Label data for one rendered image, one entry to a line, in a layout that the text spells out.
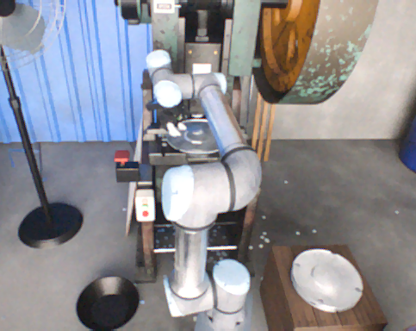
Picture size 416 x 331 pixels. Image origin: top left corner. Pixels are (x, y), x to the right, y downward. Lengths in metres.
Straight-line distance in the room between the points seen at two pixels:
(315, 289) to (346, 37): 0.95
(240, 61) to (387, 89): 2.19
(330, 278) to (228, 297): 0.59
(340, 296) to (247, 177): 0.87
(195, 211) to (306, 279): 0.86
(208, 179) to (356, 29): 0.68
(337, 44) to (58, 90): 2.18
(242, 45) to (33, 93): 1.96
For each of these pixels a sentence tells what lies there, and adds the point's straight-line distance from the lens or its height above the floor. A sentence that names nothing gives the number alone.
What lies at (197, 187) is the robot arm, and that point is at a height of 1.08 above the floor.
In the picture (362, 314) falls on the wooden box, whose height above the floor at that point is 0.35.
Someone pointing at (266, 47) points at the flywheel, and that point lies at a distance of 1.69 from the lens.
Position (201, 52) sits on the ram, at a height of 1.14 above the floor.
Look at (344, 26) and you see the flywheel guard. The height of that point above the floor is 1.32.
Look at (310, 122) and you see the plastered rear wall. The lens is 3.16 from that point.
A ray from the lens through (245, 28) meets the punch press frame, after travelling 1.32.
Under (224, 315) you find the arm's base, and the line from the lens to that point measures 1.15.
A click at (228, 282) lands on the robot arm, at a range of 1.03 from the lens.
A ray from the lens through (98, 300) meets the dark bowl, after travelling 1.83.
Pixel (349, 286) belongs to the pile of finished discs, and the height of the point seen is 0.38.
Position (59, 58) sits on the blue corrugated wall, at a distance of 2.73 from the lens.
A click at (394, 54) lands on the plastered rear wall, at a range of 3.26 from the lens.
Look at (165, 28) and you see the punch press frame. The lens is 1.28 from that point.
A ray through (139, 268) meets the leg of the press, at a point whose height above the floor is 0.03.
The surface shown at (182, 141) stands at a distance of 1.42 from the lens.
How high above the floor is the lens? 1.51
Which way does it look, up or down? 36 degrees down
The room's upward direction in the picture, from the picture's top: 3 degrees clockwise
